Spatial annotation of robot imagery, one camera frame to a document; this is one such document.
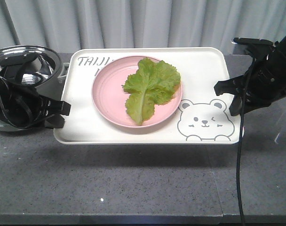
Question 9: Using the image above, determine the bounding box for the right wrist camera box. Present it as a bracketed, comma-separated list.
[231, 37, 274, 56]

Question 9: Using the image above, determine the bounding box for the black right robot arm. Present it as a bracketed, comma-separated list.
[214, 36, 286, 116]

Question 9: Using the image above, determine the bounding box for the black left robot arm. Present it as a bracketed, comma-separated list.
[0, 75, 71, 129]

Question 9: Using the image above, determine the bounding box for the pale green electric cooking pot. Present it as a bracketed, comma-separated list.
[0, 45, 69, 132]

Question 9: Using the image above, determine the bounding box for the white pleated curtain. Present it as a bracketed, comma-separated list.
[0, 0, 286, 54]

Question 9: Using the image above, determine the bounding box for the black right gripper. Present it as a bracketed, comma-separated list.
[214, 57, 286, 116]

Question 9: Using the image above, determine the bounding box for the cream bear print tray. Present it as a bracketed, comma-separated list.
[54, 47, 240, 145]

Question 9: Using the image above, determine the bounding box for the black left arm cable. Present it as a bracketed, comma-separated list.
[0, 63, 49, 129]

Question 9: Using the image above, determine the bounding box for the green lettuce leaf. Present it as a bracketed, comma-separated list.
[122, 57, 181, 126]

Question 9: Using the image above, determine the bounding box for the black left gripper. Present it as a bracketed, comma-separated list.
[0, 80, 71, 129]

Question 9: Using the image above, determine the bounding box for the pink round plate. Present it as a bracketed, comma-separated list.
[92, 56, 182, 128]

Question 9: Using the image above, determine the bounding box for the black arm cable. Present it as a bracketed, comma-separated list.
[0, 63, 49, 129]
[236, 57, 256, 226]

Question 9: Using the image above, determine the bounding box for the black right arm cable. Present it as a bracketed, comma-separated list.
[236, 57, 256, 226]

